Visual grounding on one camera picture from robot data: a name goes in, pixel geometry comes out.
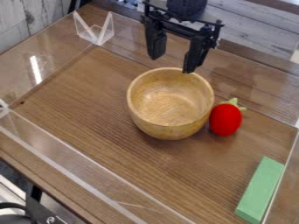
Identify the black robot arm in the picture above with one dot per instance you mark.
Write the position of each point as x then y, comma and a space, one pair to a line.
181, 17

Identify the red toy strawberry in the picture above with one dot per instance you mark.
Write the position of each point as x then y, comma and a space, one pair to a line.
225, 118

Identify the green foam block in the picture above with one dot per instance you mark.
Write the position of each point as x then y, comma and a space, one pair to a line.
259, 192

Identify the clear acrylic corner bracket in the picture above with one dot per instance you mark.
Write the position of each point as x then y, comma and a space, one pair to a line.
94, 34

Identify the wooden bowl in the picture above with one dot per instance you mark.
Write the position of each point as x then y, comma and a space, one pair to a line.
169, 103

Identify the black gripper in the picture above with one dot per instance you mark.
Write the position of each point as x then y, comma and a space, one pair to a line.
185, 18

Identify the clear acrylic tray wall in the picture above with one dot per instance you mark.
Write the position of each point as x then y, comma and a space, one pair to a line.
86, 188

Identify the black table leg bracket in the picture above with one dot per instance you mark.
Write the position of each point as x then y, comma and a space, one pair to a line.
46, 210

